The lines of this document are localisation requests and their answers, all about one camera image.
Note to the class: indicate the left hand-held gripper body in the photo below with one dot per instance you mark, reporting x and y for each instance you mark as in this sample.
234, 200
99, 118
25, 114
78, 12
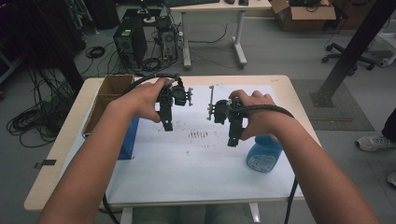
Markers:
179, 95

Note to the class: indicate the open brown cardboard box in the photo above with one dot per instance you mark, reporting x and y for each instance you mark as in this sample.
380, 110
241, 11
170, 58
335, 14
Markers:
305, 15

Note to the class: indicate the person's left hand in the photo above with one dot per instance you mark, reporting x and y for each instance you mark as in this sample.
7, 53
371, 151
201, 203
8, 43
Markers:
141, 99

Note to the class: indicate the blue cardboard box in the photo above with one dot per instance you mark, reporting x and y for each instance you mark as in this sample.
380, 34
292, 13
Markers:
115, 85

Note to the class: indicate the dark curtain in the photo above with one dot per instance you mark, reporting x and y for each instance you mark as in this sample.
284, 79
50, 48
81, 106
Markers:
37, 34

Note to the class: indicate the black keyboard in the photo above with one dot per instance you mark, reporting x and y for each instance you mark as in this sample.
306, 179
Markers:
190, 2

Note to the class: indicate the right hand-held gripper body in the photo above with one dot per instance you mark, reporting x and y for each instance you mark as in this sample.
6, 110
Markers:
221, 111

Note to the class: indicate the light wooden table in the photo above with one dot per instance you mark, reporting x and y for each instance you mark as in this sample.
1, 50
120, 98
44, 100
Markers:
43, 186

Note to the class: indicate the black computer mouse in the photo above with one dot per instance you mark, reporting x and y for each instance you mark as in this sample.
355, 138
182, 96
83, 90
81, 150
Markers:
229, 1

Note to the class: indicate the person's right hand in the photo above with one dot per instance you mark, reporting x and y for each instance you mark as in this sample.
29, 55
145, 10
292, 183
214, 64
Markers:
263, 121

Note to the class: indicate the blue spray bottle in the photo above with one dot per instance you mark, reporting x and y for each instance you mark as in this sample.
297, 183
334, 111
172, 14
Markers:
263, 155

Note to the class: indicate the black tape strip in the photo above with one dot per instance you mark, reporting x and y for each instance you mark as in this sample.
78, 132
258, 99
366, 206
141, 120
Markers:
46, 163

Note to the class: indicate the grey floor mat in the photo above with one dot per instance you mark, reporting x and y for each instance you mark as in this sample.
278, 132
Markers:
339, 115

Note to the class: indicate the black computer tower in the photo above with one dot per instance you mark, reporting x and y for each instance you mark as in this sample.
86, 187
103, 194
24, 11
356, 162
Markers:
130, 40

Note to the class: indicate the white-legged desk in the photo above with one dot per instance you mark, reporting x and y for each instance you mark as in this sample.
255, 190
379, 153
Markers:
218, 5

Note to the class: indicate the open computer tower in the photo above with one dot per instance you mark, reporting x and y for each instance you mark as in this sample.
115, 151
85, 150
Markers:
167, 39

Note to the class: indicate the white board sheet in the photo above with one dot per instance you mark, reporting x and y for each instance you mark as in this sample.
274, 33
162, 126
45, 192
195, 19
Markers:
193, 168

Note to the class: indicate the black metal post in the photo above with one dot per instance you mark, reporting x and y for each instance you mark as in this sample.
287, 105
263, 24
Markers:
351, 53

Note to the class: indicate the black office chair base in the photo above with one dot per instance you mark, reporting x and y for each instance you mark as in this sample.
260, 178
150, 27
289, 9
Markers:
345, 56

